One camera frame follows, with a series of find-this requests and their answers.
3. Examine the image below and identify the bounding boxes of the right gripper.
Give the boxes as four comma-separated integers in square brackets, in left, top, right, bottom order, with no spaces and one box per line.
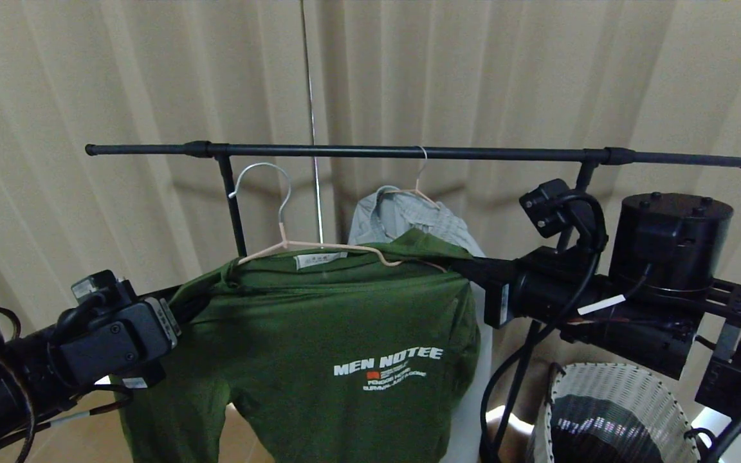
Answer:
[483,248,603,330]

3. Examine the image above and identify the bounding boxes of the pale grey shorts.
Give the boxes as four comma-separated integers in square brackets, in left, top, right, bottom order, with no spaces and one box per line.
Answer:
[347,186,495,463]

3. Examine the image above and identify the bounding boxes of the pink clothes hanger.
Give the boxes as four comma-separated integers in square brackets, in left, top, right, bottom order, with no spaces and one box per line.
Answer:
[228,162,448,272]
[382,146,439,210]

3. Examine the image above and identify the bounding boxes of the green garment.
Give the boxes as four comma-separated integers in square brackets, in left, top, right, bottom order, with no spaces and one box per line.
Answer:
[116,228,482,463]

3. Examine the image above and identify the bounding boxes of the white laundry basket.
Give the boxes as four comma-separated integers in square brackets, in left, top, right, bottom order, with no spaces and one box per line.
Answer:
[525,362,715,463]

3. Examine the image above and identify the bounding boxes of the black clothes rack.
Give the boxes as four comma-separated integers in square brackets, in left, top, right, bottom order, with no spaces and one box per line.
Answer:
[85,141,741,463]

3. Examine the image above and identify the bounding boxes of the beige curtain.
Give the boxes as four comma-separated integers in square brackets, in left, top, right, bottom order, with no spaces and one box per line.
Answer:
[0,0,741,412]

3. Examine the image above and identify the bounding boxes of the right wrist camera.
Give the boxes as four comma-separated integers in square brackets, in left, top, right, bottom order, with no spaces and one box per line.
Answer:
[518,179,609,258]

